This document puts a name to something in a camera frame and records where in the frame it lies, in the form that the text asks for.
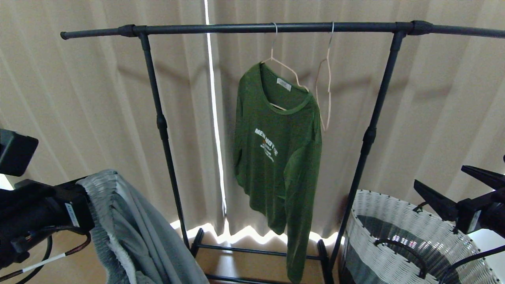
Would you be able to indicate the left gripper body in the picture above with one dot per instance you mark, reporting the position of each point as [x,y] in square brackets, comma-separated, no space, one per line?
[59,209]

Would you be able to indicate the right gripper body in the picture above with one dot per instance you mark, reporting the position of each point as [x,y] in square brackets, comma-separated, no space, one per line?
[481,217]

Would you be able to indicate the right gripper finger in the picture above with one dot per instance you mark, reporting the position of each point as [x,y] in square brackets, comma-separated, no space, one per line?
[438,201]
[483,177]

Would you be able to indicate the pale grey garment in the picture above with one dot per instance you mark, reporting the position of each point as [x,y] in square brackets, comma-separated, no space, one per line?
[130,228]

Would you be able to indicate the pink clothes hanger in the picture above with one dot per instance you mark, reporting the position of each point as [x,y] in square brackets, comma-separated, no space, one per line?
[330,86]
[291,75]

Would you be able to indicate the green short-sleeved shirt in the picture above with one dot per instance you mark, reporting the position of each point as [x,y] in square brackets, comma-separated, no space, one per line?
[284,165]

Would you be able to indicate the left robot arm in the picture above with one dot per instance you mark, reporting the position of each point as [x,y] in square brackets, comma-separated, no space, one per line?
[6,221]

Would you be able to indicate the white laundry basket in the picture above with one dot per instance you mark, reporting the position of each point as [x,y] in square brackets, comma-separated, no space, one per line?
[386,221]

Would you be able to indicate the black clothes rack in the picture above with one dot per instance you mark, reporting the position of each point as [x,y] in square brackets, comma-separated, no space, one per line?
[256,27]

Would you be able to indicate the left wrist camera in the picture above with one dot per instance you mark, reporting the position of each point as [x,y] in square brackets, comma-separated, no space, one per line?
[15,152]

